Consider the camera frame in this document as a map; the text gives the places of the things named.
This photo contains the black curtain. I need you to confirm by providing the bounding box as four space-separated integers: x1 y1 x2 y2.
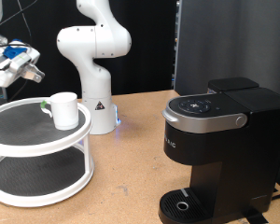
0 0 178 102

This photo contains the grey vertical rail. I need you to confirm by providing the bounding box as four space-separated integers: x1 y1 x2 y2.
172 0 181 91

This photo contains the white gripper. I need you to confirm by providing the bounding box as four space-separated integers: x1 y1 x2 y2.
0 46 46 89

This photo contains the black Keurig coffee machine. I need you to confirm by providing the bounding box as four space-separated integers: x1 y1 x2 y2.
158 87 280 224

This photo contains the dark grey partition panel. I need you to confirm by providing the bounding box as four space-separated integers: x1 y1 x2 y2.
174 0 280 101

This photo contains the white two-tier turntable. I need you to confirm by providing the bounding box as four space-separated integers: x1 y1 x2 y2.
0 96 94 208

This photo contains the black camera cable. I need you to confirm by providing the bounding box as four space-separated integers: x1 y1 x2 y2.
0 0 39 50

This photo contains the white mug green-taped handle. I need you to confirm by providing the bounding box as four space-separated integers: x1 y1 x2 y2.
40 91 79 131

